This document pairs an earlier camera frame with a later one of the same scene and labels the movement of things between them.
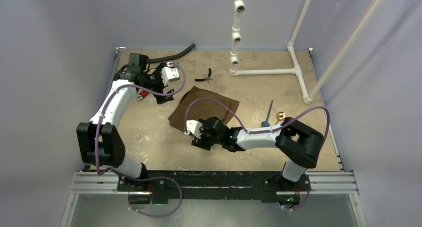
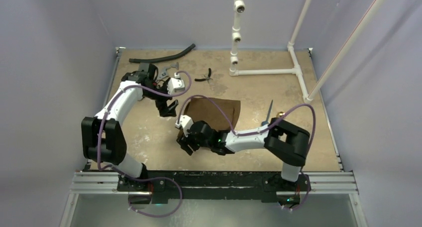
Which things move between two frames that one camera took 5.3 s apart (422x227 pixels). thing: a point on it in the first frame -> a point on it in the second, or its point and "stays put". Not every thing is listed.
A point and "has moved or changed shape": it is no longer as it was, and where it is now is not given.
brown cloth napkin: [201, 108] has moved or changed shape
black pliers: [206, 78] stays put
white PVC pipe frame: [240, 7] stays put
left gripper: [158, 73] -> [165, 111]
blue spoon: [265, 123] stays put
